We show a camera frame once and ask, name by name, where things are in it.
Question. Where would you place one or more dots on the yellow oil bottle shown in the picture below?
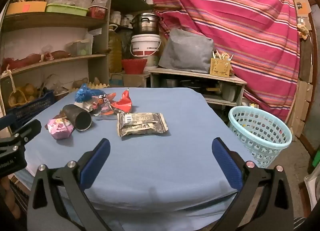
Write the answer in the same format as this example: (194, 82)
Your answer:
(115, 51)

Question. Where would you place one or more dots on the red-orange plastic wrapper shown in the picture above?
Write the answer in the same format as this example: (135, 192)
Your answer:
(123, 102)

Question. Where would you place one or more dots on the stack of cardboard pieces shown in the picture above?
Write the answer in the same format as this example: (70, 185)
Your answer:
(302, 106)

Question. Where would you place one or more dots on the cardboard box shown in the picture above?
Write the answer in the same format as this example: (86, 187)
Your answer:
(135, 80)

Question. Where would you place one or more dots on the short sweet potato net bag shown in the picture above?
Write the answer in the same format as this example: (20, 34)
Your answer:
(57, 55)

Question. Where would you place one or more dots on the small red basket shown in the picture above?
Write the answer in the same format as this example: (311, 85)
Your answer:
(97, 12)

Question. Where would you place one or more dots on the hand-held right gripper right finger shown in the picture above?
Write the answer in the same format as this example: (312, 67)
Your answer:
(226, 163)

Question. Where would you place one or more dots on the green plastic tray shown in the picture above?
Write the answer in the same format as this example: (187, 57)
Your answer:
(65, 10)

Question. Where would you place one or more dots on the white bucket with red label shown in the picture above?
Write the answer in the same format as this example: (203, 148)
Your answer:
(145, 42)

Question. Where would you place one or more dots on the yellow egg tray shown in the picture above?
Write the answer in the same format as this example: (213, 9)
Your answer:
(101, 86)

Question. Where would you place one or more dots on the large loose potato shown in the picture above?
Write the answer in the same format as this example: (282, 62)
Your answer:
(80, 82)

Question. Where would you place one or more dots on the yellow flat box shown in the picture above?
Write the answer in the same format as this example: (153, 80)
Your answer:
(22, 8)

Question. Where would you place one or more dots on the light blue perforated basket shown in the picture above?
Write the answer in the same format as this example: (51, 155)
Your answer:
(260, 156)

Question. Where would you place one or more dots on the blue tablecloth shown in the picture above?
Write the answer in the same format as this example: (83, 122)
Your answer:
(155, 161)

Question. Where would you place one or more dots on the small loose potato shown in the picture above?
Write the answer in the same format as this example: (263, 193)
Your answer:
(96, 81)

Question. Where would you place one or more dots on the white container in cabinet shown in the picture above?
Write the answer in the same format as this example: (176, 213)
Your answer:
(228, 93)

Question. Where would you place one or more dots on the person's left hand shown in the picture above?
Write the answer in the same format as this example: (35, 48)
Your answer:
(10, 196)

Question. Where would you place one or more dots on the pink striped cloth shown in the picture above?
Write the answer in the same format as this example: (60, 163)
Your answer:
(237, 21)

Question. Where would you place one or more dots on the pink packet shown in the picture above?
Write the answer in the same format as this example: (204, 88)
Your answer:
(60, 129)

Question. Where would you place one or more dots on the yellow utensil holder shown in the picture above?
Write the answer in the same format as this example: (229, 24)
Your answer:
(220, 68)

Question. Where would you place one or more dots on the red printed snack wrapper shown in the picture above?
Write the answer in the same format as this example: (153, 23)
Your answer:
(102, 103)

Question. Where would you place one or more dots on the low wooden cabinet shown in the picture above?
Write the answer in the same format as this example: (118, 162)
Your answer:
(195, 75)

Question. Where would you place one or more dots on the black cardboard tube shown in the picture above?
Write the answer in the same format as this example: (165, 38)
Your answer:
(75, 116)

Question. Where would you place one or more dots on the glass jar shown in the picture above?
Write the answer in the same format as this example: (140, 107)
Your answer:
(116, 18)
(126, 20)

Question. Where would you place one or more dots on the blue plastic bag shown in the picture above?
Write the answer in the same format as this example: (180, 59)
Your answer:
(83, 94)

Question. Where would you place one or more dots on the red woven bowl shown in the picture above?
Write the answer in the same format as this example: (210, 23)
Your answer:
(133, 66)

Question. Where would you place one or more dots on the blue plastic crate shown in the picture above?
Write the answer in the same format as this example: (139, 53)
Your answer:
(30, 109)

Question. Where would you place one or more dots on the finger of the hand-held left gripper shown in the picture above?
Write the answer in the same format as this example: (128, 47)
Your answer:
(28, 128)
(7, 122)

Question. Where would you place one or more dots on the dark pan in cabinet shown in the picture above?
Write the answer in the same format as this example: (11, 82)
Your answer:
(190, 84)

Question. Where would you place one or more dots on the steel pot in cabinet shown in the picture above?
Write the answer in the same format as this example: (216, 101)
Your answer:
(168, 83)

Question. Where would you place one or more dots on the long sweet potato net bag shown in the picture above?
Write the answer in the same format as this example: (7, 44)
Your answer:
(22, 62)

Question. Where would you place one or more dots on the bunch of wooden sticks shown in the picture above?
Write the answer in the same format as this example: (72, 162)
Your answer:
(222, 55)

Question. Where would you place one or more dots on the clear plastic container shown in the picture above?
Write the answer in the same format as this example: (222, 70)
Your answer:
(80, 48)

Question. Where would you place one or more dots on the grey cloth cover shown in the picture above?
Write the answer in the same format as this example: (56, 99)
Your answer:
(187, 51)

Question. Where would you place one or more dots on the dark brown printed snack packet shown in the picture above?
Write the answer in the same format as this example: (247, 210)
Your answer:
(142, 124)

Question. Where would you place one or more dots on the metal pot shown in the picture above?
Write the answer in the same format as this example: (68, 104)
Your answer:
(146, 25)

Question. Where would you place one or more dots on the wooden shelf unit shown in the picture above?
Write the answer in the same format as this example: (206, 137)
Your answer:
(50, 18)

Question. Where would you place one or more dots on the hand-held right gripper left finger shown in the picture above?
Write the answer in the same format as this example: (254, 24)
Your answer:
(96, 163)

